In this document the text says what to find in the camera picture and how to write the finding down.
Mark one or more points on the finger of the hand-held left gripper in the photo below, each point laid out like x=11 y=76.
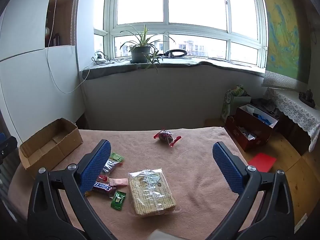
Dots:
x=8 y=147

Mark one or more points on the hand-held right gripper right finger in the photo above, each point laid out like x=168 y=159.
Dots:
x=228 y=171

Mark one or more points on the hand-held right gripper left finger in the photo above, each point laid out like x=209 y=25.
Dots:
x=96 y=166

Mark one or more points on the small red candy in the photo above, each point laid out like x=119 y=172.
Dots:
x=103 y=178

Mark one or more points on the clear snack packet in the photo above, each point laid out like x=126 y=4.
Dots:
x=110 y=167

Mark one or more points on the brown chocolate bar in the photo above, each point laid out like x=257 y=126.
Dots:
x=102 y=187

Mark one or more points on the green candy packet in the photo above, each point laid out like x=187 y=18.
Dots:
x=118 y=200
x=117 y=157

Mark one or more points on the pink candy packet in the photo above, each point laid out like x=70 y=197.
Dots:
x=117 y=181

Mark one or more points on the cardboard box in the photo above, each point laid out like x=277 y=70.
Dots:
x=50 y=155

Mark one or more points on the clear-wrapped cracker packet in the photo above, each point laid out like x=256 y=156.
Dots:
x=150 y=192

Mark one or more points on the red snack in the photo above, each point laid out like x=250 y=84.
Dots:
x=165 y=137

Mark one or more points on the flat red book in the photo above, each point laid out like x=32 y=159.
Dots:
x=262 y=161

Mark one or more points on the red storage box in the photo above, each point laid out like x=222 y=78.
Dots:
x=235 y=132

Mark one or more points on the open red box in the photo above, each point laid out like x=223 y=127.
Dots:
x=250 y=120

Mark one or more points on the white cabinet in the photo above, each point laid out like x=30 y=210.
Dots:
x=30 y=80

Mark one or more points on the dark wooden cabinet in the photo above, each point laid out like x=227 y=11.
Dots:
x=295 y=135

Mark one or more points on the white lace tablecloth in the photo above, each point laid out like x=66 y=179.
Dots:
x=295 y=107

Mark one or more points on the white power strip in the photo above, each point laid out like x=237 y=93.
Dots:
x=100 y=60

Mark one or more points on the dark figurine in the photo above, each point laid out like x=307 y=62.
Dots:
x=307 y=97

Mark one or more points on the potted spider plant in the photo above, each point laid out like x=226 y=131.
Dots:
x=140 y=53

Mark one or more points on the white framed window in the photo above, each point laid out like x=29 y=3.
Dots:
x=166 y=27

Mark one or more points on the wooden wall shelf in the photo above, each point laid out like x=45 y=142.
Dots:
x=63 y=17

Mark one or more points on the yellow blue wall scroll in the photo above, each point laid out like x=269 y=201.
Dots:
x=282 y=30

